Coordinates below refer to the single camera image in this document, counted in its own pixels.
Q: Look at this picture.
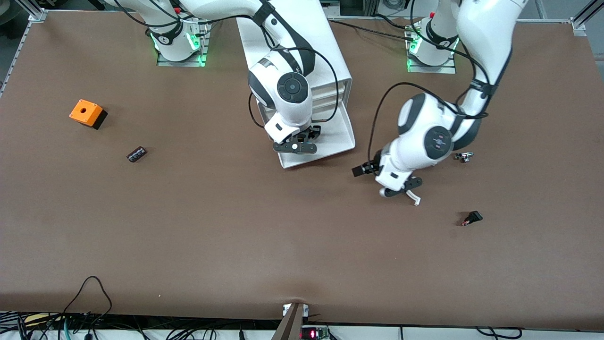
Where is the white drawer cabinet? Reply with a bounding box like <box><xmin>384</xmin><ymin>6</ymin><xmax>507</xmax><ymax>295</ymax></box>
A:
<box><xmin>235</xmin><ymin>0</ymin><xmax>353</xmax><ymax>141</ymax></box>

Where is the orange box with black base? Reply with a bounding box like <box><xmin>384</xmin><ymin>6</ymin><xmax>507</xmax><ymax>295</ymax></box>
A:
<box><xmin>69</xmin><ymin>99</ymin><xmax>108</xmax><ymax>130</ymax></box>

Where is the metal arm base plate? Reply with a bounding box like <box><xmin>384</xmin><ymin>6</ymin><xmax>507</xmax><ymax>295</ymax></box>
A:
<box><xmin>407</xmin><ymin>26</ymin><xmax>457</xmax><ymax>75</ymax></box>
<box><xmin>157</xmin><ymin>14</ymin><xmax>210</xmax><ymax>68</ymax></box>

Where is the black table cable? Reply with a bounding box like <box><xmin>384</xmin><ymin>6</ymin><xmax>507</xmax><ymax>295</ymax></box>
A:
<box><xmin>328</xmin><ymin>14</ymin><xmax>418</xmax><ymax>41</ymax></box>

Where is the brown camera mount post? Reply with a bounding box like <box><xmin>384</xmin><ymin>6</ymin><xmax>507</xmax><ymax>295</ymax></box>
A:
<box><xmin>271</xmin><ymin>302</ymin><xmax>310</xmax><ymax>340</ymax></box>

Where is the black looped cable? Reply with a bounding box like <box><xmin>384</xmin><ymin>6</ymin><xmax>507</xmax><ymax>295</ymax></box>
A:
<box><xmin>63</xmin><ymin>276</ymin><xmax>113</xmax><ymax>316</ymax></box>

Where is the tangled black cable bundle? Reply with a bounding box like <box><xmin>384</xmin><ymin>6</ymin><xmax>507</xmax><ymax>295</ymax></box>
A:
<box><xmin>0</xmin><ymin>312</ymin><xmax>265</xmax><ymax>340</ymax></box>

